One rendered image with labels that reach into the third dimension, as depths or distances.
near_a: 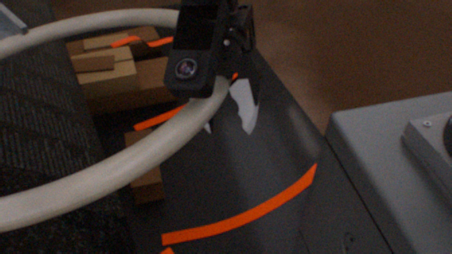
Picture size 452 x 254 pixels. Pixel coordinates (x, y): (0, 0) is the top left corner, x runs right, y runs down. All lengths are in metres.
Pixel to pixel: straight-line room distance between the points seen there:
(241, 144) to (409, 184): 1.19
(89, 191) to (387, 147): 0.52
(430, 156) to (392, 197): 0.09
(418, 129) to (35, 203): 0.57
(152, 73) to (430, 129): 1.55
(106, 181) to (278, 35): 2.25
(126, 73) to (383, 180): 1.44
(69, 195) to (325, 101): 1.82
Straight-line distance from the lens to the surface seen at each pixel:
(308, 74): 2.25
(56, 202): 0.36
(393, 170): 0.69
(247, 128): 0.49
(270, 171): 1.70
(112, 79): 1.88
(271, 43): 2.47
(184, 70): 0.36
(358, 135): 0.72
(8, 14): 0.80
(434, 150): 0.68
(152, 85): 1.95
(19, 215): 0.37
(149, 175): 1.55
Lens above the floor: 1.35
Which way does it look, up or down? 46 degrees down
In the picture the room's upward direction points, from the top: straight up
